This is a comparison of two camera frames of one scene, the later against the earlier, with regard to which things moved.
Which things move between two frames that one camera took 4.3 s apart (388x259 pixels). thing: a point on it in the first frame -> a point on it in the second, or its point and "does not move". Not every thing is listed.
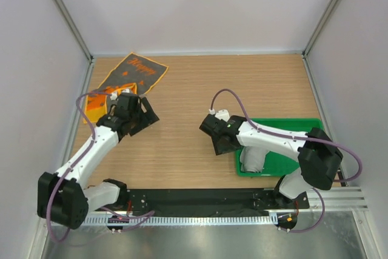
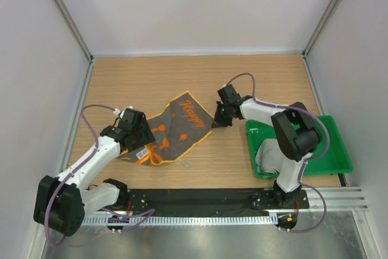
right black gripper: x=219 y=149 -> x=218 y=122
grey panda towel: x=253 y=159 -> x=268 y=157
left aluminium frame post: x=60 y=4 does not move
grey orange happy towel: x=136 y=73 -> x=175 y=131
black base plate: x=161 y=201 does not move
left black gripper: x=148 y=117 -> x=147 y=136
